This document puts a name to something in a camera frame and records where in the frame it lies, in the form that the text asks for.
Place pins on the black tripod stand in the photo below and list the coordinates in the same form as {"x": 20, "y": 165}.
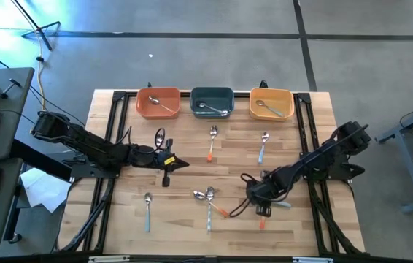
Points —
{"x": 37, "y": 27}

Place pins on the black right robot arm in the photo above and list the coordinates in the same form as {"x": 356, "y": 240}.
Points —
{"x": 319, "y": 157}

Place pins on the orange plastic bin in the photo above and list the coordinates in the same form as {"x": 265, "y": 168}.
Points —
{"x": 162, "y": 93}

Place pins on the silver metal bracket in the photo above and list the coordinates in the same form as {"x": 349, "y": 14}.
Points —
{"x": 108, "y": 259}
{"x": 312, "y": 260}

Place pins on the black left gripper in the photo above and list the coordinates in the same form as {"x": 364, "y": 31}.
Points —
{"x": 148, "y": 157}

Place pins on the dark teal plastic bin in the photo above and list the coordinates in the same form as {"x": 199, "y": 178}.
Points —
{"x": 212, "y": 95}

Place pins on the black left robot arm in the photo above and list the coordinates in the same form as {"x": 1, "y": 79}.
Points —
{"x": 82, "y": 140}

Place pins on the black aluminium table frame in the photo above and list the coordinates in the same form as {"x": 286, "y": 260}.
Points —
{"x": 118, "y": 95}

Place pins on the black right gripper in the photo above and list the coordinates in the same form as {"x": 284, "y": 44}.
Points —
{"x": 263, "y": 191}

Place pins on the white paper sheets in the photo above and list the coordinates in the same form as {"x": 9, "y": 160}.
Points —
{"x": 46, "y": 193}

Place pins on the yellow plastic bin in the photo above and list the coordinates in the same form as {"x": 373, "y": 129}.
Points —
{"x": 276, "y": 95}

